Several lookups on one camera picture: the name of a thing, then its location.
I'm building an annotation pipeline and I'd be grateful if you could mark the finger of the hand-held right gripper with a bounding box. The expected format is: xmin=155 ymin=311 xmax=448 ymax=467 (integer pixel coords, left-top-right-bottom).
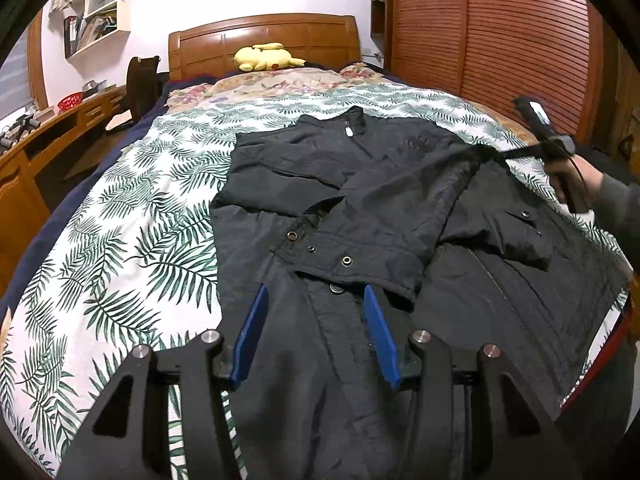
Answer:
xmin=492 ymin=140 xmax=551 ymax=161
xmin=512 ymin=96 xmax=556 ymax=138

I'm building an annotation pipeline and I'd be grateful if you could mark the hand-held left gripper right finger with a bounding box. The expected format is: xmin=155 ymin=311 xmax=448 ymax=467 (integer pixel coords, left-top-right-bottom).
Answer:
xmin=363 ymin=285 xmax=583 ymax=480

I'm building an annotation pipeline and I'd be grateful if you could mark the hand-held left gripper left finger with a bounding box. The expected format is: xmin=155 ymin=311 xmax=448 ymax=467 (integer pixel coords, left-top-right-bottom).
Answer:
xmin=59 ymin=284 xmax=271 ymax=480

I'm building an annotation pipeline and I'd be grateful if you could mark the black jacket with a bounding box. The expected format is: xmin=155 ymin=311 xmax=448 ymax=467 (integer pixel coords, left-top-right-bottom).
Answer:
xmin=210 ymin=106 xmax=631 ymax=480

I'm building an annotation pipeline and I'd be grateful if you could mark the person's right forearm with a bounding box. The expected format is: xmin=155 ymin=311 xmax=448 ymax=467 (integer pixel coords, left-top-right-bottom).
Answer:
xmin=592 ymin=170 xmax=640 ymax=271

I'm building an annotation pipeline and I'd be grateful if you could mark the person's right hand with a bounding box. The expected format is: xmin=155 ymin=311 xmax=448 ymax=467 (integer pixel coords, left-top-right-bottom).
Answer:
xmin=570 ymin=155 xmax=608 ymax=211

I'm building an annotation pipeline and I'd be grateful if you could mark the wooden door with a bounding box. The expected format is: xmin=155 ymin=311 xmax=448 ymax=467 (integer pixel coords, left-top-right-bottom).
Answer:
xmin=605 ymin=25 xmax=640 ymax=171

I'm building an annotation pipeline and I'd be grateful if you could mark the wooden slatted wardrobe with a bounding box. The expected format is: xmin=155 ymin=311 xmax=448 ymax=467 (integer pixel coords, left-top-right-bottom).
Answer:
xmin=371 ymin=0 xmax=608 ymax=151

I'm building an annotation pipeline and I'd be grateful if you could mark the navy bed sheet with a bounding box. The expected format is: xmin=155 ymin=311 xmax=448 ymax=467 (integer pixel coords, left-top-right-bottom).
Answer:
xmin=0 ymin=75 xmax=221 ymax=321

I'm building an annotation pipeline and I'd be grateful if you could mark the wooden bed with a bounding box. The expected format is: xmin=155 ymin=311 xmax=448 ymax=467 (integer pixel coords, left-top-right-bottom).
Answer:
xmin=0 ymin=13 xmax=640 ymax=480

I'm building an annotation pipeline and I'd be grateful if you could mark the wooden desk cabinet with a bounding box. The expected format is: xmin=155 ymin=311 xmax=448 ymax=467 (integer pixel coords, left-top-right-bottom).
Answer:
xmin=0 ymin=85 xmax=131 ymax=301

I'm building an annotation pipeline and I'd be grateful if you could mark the dark chair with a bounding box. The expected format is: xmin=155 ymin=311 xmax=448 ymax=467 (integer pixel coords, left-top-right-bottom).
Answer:
xmin=105 ymin=55 xmax=163 ymax=133

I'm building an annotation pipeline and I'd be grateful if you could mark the yellow plush toy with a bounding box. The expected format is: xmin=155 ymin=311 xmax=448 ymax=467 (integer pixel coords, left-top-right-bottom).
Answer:
xmin=234 ymin=42 xmax=306 ymax=73

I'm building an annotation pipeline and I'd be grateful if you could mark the grey window blind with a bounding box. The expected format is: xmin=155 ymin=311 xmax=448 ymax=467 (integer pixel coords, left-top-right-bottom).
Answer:
xmin=0 ymin=35 xmax=33 ymax=121

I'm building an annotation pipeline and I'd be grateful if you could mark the white wall shelf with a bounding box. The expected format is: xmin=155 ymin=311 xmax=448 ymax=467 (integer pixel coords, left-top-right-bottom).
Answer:
xmin=50 ymin=0 xmax=133 ymax=58

